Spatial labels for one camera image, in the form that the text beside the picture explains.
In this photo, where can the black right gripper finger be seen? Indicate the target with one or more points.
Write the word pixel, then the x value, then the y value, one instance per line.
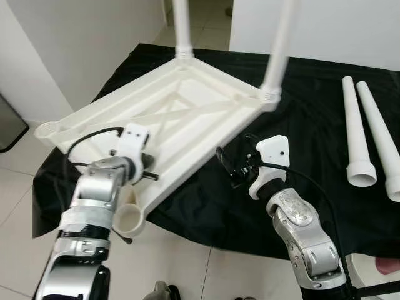
pixel 225 165

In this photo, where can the white plastic tabletop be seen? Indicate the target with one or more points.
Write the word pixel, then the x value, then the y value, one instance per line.
pixel 187 106

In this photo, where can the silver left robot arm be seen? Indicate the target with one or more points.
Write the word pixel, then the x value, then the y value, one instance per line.
pixel 94 200

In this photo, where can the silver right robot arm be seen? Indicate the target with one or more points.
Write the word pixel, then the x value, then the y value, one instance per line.
pixel 300 231

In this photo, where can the black tablecloth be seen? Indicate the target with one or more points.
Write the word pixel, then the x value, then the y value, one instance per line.
pixel 300 206

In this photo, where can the grey robot left foot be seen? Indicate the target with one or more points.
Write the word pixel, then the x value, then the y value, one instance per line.
pixel 164 291

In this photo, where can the grey robot foot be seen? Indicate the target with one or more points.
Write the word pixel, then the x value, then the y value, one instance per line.
pixel 164 291
pixel 245 298

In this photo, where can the grey robot right foot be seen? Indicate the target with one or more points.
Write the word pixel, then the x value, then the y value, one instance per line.
pixel 245 298

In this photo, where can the dark grey bin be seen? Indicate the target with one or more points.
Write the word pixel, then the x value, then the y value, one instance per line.
pixel 12 122

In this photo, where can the black metal table leg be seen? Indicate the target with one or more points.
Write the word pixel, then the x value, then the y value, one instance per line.
pixel 375 289

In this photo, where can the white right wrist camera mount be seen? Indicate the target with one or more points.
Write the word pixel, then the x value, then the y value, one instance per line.
pixel 272 150

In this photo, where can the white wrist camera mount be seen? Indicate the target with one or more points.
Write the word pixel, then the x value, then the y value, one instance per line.
pixel 134 137
pixel 272 150

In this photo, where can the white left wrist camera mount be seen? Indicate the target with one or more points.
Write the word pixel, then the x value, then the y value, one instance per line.
pixel 134 137

